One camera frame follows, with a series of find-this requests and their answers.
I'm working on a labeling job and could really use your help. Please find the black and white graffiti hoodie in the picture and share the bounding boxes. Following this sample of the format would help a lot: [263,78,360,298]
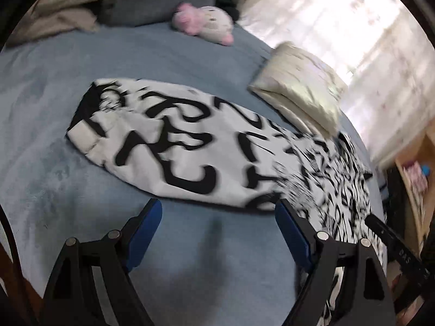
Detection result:
[66,79,386,325]

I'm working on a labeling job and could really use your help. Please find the wooden bookshelf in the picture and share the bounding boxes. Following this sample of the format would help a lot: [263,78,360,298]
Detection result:
[395,132,434,255]

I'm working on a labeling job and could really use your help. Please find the blue fleece bed blanket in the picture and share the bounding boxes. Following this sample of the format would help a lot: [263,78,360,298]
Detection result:
[0,20,389,326]

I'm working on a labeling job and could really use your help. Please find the sheer floral curtain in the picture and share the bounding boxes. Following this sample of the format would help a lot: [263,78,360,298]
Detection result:
[237,0,434,167]

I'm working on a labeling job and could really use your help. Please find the beige crumpled blanket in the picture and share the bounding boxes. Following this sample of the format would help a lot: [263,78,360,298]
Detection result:
[6,0,101,47]

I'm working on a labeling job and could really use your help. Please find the pink and white plush toy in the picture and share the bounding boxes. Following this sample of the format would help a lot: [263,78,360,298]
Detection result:
[172,3,234,46]

